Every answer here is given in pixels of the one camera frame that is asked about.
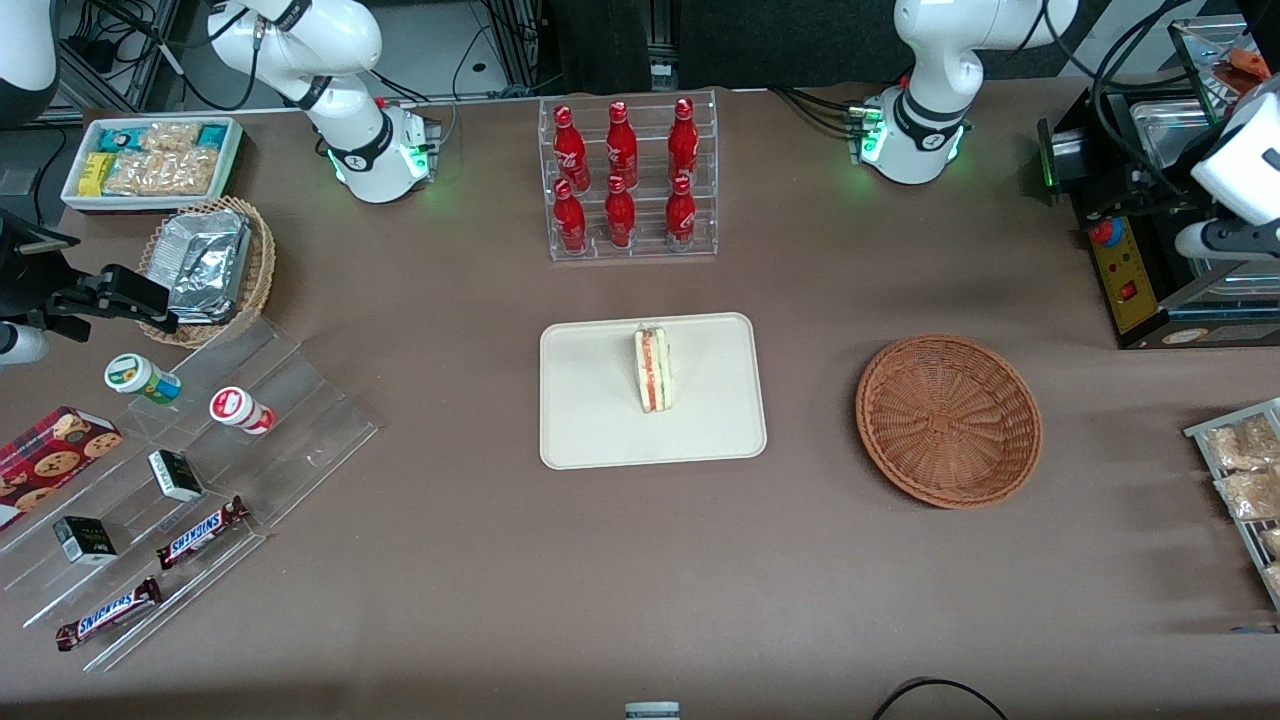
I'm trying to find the cream rectangular serving tray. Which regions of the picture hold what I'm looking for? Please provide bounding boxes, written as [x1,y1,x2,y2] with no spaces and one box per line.
[539,312,768,471]

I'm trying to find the black left arm base cables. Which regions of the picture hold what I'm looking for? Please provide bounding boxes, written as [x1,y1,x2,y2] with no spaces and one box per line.
[768,84,863,137]

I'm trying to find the light tan wicker basket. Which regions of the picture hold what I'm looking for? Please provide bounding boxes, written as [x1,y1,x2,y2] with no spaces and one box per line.
[138,196,277,349]

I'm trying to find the snickers chocolate bar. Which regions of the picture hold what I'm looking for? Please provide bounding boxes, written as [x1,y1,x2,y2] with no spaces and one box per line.
[156,496,251,571]
[55,577,163,653]

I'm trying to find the clear acrylic stepped display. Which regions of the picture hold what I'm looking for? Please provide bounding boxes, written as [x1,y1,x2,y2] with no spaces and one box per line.
[0,318,379,673]

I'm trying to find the green lid yogurt cup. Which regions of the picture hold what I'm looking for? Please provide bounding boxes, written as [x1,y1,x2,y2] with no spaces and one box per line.
[104,353,183,406]

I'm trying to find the stacked aluminium foil containers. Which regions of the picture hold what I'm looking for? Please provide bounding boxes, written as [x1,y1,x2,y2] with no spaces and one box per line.
[160,210,254,326]

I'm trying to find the clear acrylic bottle rack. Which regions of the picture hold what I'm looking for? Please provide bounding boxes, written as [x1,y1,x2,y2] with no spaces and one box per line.
[538,90,719,263]

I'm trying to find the black food warmer machine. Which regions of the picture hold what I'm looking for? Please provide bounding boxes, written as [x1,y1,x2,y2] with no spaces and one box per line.
[1036,15,1280,351]

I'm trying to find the red cola bottle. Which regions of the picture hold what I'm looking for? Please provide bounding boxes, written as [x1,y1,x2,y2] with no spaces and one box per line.
[606,100,639,189]
[553,178,588,254]
[553,105,591,193]
[604,174,636,249]
[668,97,700,184]
[666,175,697,251]

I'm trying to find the triangular sandwich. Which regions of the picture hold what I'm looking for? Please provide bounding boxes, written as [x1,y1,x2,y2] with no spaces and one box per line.
[634,322,677,415]

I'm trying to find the brown round wicker basket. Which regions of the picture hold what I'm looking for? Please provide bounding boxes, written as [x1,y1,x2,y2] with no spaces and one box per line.
[855,333,1044,511]

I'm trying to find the black looped cable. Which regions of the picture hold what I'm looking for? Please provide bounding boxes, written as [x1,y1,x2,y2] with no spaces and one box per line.
[870,678,1011,720]

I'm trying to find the small black carton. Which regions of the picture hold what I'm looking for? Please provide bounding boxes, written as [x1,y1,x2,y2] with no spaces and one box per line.
[52,515,118,566]
[148,449,204,503]

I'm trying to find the grey wire rack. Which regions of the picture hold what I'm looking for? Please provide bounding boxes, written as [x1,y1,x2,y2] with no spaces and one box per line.
[1184,398,1280,611]

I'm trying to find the black right arm base cables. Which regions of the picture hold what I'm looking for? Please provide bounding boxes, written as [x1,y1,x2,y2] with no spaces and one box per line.
[368,68,463,151]

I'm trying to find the red lid yogurt cup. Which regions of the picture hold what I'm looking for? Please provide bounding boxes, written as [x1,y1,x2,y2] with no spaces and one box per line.
[209,386,276,436]

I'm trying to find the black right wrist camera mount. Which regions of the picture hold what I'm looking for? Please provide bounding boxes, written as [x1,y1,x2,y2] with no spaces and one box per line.
[0,210,81,323]

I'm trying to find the white rectangular snack bin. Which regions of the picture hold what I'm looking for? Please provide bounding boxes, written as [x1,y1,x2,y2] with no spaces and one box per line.
[60,116,244,213]

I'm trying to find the red tartan cookie box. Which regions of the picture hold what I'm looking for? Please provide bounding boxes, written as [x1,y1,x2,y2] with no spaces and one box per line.
[0,405,124,531]

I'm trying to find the aluminium frame post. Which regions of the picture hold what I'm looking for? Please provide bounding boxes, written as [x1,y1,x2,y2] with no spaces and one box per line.
[495,0,546,93]

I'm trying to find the black arm base cables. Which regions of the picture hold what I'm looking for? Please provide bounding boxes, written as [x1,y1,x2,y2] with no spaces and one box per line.
[768,84,863,137]
[368,68,463,151]

